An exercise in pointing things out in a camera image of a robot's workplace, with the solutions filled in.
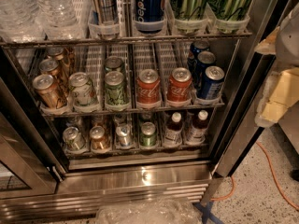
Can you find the bottom silver blue can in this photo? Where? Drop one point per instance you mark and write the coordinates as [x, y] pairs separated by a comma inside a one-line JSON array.
[[124, 136]]

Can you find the left brown juice bottle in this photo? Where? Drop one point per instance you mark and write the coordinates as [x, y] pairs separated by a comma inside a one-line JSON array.
[[172, 131]]

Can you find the rear green soda can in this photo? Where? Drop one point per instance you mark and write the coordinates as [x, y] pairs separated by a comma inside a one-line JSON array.
[[114, 63]]

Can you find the left red coca-cola can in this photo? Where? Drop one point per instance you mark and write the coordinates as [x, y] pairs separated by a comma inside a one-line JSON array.
[[148, 84]]

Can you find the clear water bottle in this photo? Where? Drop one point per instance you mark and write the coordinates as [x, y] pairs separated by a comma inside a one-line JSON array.
[[17, 24], [58, 18]]

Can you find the brown juice bottle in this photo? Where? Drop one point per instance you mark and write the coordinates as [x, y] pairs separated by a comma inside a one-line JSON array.
[[198, 127], [172, 131]]

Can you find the front gold soda can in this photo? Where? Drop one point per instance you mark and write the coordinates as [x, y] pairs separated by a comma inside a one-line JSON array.
[[50, 92]]

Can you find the white green soda can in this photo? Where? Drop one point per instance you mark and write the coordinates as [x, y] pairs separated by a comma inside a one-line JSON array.
[[82, 89]]

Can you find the right clear water bottle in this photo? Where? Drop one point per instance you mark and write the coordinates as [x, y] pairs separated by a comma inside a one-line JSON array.
[[58, 18]]

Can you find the bottom green can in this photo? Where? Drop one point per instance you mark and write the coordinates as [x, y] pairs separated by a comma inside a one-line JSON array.
[[148, 134]]

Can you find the bottom gold can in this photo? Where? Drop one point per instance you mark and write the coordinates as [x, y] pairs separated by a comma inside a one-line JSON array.
[[99, 140]]

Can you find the gold soda can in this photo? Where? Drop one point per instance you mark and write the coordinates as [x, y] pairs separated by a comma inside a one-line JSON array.
[[64, 56], [52, 67], [50, 92]]

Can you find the fridge glass door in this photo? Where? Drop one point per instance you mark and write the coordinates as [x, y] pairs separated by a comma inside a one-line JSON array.
[[24, 173]]

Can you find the right brown juice bottle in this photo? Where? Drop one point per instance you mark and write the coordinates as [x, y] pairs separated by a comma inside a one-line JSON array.
[[198, 127]]

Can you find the green tall can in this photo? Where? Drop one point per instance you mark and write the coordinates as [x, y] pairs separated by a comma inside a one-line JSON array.
[[230, 10], [188, 10]]

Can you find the blue tape cross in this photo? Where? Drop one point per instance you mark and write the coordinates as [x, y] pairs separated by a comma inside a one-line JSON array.
[[207, 214]]

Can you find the red coca-cola can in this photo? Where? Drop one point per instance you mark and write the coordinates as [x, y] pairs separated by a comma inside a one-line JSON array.
[[179, 85], [148, 84]]

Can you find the stainless steel fridge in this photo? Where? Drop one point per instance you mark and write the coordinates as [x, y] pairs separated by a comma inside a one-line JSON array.
[[86, 182]]

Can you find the left green tall can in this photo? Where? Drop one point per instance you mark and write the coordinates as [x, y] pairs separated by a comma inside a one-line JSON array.
[[188, 10]]

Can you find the clear plastic wrap bundle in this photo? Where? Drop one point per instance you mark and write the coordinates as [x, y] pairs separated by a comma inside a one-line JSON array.
[[158, 211]]

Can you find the right green tall can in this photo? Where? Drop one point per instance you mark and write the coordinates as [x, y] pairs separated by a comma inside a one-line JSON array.
[[230, 10]]

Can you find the rear gold soda can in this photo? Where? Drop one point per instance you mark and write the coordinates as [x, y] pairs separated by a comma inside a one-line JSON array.
[[64, 56]]

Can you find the bottom left silver can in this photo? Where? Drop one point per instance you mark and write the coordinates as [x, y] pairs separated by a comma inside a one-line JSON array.
[[73, 138]]

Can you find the tall blue pepsi can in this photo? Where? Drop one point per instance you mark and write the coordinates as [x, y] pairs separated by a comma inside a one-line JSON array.
[[149, 16]]

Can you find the left clear water bottle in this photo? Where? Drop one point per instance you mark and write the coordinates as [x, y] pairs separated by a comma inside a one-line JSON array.
[[17, 24]]

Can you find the middle gold soda can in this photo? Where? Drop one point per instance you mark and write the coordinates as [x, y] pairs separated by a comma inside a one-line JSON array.
[[52, 67]]

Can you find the right red coca-cola can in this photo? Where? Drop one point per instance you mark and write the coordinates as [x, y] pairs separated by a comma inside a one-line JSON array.
[[179, 85]]

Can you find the front green soda can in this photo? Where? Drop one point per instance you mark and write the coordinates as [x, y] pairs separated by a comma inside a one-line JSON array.
[[115, 88]]

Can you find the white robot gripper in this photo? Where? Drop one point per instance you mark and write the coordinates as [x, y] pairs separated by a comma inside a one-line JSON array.
[[288, 42]]

